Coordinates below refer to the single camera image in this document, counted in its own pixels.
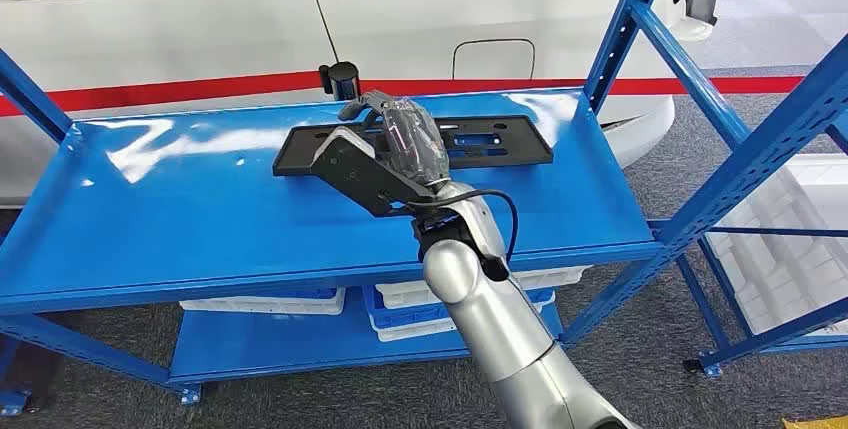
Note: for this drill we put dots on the white car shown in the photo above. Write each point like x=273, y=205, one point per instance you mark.
x=199, y=35

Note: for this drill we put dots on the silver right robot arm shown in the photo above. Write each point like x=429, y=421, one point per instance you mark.
x=490, y=320

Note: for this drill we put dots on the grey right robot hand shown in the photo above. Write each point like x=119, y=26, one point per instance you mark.
x=411, y=141

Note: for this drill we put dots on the black plastic plate bracket part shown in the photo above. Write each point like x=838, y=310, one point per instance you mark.
x=503, y=148

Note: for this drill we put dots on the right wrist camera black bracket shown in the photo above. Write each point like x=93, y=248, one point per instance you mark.
x=358, y=174

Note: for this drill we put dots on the blue metal shelf rack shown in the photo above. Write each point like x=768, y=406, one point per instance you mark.
x=782, y=232
x=199, y=214

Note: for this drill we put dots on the yellow floor tape square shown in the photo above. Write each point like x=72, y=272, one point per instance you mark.
x=821, y=423

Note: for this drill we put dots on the white plastic crate stack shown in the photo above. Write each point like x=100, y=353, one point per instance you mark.
x=795, y=267

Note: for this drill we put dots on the black stanchion post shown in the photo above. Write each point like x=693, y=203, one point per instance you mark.
x=344, y=78

